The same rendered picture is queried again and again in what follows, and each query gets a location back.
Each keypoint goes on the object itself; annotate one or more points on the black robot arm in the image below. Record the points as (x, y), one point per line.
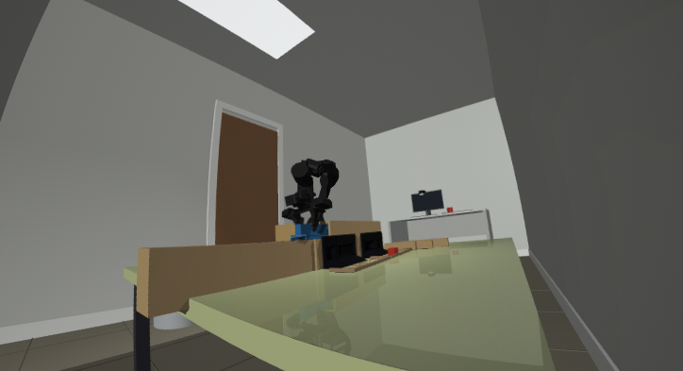
(302, 173)

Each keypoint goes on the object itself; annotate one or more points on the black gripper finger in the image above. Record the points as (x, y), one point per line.
(296, 219)
(316, 215)

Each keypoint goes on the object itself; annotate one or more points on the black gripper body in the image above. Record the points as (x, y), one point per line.
(319, 202)

